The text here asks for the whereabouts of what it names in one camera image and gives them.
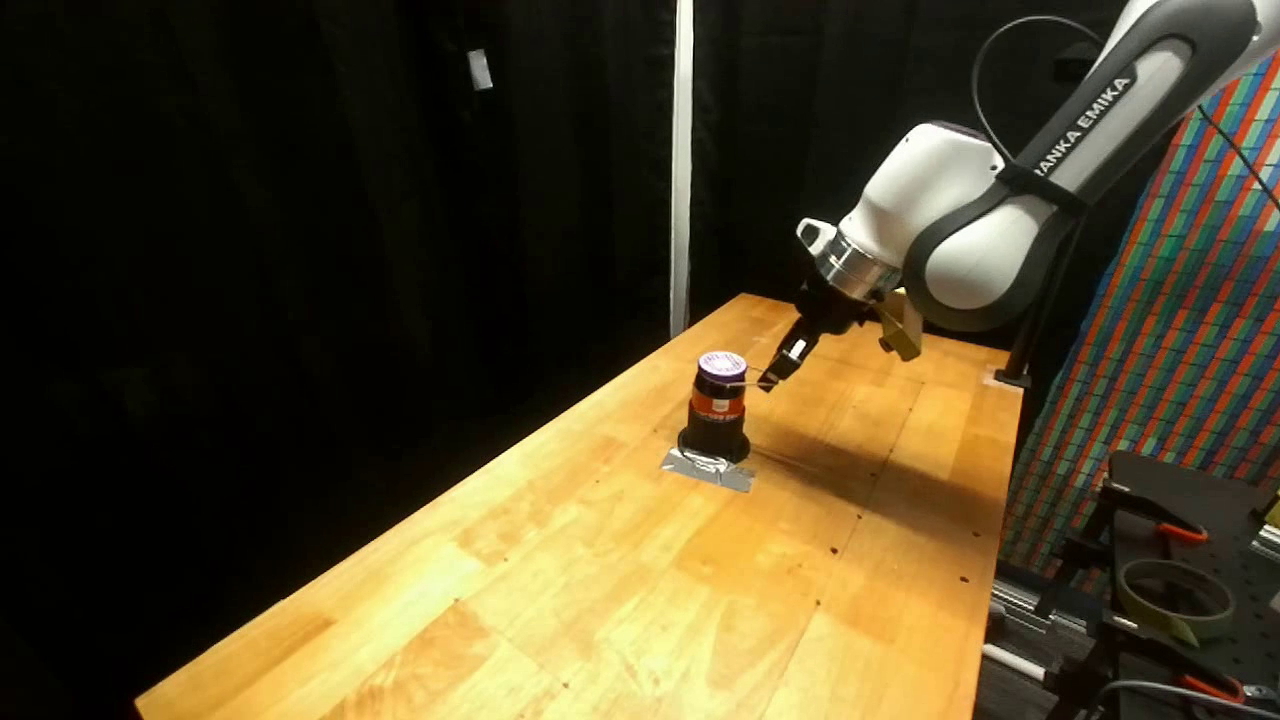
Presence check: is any green tape roll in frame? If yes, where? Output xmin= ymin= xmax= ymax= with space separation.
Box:
xmin=1113 ymin=553 xmax=1241 ymax=649

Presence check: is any black curtain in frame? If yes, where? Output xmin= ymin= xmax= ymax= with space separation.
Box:
xmin=0 ymin=0 xmax=1150 ymax=720

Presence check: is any colourful patterned board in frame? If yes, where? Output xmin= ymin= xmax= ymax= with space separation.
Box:
xmin=1001 ymin=43 xmax=1280 ymax=585

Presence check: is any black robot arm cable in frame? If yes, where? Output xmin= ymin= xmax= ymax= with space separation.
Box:
xmin=969 ymin=12 xmax=1113 ymax=168

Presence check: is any orange handled clamp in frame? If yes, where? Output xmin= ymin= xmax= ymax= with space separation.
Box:
xmin=1149 ymin=518 xmax=1215 ymax=553

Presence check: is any brown cup with purple base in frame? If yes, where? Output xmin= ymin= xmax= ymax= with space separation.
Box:
xmin=680 ymin=349 xmax=754 ymax=468

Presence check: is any black mounting plate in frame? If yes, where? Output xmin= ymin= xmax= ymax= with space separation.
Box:
xmin=1065 ymin=447 xmax=1280 ymax=633

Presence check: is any white vertical pole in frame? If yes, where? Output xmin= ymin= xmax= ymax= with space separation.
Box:
xmin=663 ymin=0 xmax=701 ymax=339

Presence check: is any small grey duct tape piece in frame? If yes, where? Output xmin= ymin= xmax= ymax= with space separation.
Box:
xmin=660 ymin=447 xmax=754 ymax=495

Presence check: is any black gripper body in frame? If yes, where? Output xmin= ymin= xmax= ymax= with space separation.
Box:
xmin=797 ymin=277 xmax=883 ymax=349

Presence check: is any aluminium rail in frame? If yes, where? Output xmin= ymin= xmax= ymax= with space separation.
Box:
xmin=980 ymin=567 xmax=1114 ymax=692

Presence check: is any tan wrist camera mount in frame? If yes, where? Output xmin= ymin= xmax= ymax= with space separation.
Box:
xmin=874 ymin=285 xmax=928 ymax=366

